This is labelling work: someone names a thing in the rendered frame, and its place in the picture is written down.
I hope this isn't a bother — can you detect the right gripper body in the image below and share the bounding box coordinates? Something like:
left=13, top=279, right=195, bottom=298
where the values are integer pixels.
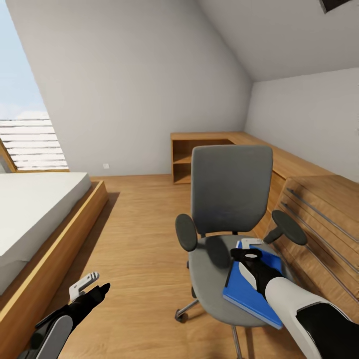
left=232, top=247, right=261, bottom=261

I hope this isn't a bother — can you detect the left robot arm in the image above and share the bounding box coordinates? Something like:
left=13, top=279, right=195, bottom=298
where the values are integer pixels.
left=17, top=272, right=111, bottom=359

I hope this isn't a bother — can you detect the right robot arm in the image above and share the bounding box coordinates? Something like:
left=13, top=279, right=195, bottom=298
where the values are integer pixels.
left=230, top=238, right=359, bottom=359

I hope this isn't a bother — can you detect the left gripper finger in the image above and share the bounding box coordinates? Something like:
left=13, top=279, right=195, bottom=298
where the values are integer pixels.
left=100, top=283, right=111, bottom=297

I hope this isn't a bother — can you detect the folder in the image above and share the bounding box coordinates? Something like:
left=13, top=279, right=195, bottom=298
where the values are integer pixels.
left=222, top=241, right=282, bottom=330

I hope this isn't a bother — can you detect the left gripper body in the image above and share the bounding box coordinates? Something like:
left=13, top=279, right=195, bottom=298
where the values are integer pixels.
left=73, top=285, right=105, bottom=319

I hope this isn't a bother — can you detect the swivel chair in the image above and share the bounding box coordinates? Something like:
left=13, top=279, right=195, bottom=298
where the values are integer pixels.
left=175, top=145, right=308, bottom=359

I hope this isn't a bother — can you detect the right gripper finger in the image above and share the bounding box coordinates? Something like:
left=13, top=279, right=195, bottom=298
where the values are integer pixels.
left=230, top=249, right=262, bottom=258

